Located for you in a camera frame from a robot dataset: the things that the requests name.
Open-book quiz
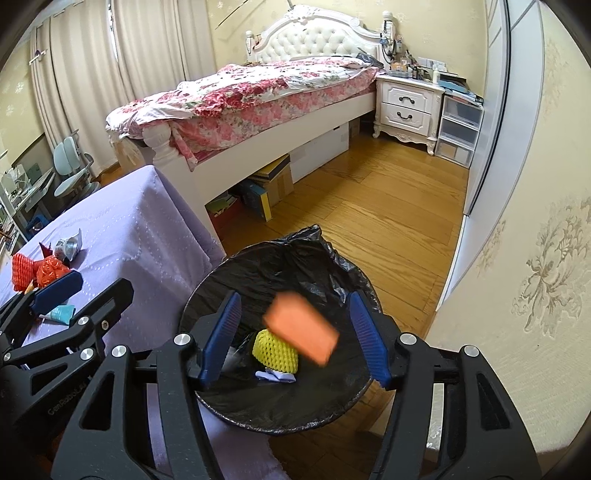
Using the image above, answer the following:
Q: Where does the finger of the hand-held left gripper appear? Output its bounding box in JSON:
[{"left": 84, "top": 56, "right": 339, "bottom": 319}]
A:
[
  {"left": 0, "top": 270, "right": 83, "bottom": 345},
  {"left": 0, "top": 278, "right": 135, "bottom": 384}
]

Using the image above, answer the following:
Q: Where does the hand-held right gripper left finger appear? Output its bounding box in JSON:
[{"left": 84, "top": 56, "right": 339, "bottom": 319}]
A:
[{"left": 50, "top": 292, "right": 243, "bottom": 480}]

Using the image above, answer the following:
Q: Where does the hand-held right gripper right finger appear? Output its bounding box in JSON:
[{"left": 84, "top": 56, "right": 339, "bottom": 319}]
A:
[{"left": 347, "top": 292, "right": 542, "bottom": 480}]

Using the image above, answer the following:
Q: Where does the orange plastic bag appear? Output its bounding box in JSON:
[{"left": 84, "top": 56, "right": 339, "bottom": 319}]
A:
[{"left": 34, "top": 257, "right": 70, "bottom": 289}]

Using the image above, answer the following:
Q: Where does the teal tube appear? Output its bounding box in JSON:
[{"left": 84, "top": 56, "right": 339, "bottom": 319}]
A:
[{"left": 39, "top": 305, "right": 76, "bottom": 326}]

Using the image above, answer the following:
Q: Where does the orange foam fruit net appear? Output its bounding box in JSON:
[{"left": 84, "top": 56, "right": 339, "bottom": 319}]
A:
[{"left": 11, "top": 253, "right": 38, "bottom": 292}]

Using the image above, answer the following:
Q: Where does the orange rectangular block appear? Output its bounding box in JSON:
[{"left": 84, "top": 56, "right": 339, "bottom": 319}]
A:
[{"left": 262, "top": 292, "right": 339, "bottom": 368}]

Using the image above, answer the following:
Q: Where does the black bag-lined trash bin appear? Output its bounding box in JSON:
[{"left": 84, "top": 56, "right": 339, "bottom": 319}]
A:
[{"left": 178, "top": 224, "right": 382, "bottom": 437}]

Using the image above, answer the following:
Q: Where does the crumpled silver wrapper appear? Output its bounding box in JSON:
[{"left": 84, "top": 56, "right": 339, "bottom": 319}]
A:
[{"left": 54, "top": 228, "right": 83, "bottom": 262}]

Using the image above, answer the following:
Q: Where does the yellow foam fruit net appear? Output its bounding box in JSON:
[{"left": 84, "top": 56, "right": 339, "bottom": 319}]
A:
[{"left": 252, "top": 329, "right": 300, "bottom": 373}]

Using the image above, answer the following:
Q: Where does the white crumpled paper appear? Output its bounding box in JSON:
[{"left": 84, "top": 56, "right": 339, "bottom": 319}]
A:
[{"left": 255, "top": 368, "right": 297, "bottom": 384}]

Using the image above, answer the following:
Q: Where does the purple tablecloth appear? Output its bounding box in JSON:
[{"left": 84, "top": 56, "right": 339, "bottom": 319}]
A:
[{"left": 0, "top": 165, "right": 278, "bottom": 480}]

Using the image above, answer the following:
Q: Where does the white desk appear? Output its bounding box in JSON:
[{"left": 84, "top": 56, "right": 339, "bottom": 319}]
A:
[{"left": 0, "top": 152, "right": 57, "bottom": 250}]

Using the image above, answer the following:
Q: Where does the red colourful flat box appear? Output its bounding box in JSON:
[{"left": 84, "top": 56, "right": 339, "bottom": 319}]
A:
[{"left": 205, "top": 194, "right": 246, "bottom": 227}]

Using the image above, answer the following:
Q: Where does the pale green desk chair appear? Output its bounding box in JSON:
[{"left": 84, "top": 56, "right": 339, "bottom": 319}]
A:
[{"left": 52, "top": 130, "right": 102, "bottom": 199}]

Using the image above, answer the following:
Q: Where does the blue box with yellow edge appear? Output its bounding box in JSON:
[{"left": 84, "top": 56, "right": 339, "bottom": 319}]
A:
[{"left": 240, "top": 180, "right": 274, "bottom": 223}]

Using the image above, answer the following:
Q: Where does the brown cardboard box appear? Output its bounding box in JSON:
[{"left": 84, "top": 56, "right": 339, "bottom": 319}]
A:
[{"left": 249, "top": 154, "right": 295, "bottom": 209}]

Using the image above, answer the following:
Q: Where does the white storage box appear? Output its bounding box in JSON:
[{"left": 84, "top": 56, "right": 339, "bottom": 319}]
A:
[{"left": 288, "top": 121, "right": 351, "bottom": 184}]

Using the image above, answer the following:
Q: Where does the beige curtain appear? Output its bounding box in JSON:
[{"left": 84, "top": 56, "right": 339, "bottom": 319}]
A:
[
  {"left": 113, "top": 0, "right": 218, "bottom": 100},
  {"left": 30, "top": 0, "right": 122, "bottom": 178}
]

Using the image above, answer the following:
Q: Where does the clear plastic drawer unit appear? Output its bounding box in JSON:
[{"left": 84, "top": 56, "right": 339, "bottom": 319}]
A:
[{"left": 435, "top": 95, "right": 485, "bottom": 167}]

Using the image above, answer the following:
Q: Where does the white nightstand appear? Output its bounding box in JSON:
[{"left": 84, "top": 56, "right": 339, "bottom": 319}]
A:
[{"left": 372, "top": 75, "right": 445, "bottom": 156}]

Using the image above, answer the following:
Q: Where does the grey sliding wardrobe door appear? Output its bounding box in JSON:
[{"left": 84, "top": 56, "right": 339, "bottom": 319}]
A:
[{"left": 436, "top": 0, "right": 546, "bottom": 319}]

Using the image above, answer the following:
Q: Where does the pink floral blanket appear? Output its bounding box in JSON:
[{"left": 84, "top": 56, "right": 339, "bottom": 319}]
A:
[{"left": 105, "top": 59, "right": 387, "bottom": 169}]

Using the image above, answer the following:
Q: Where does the stack of blue books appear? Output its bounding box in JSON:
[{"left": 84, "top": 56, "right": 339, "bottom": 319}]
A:
[{"left": 438, "top": 72, "right": 484, "bottom": 103}]

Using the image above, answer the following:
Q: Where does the white tufted bed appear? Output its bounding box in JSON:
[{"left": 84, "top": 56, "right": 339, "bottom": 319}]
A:
[{"left": 106, "top": 4, "right": 399, "bottom": 252}]

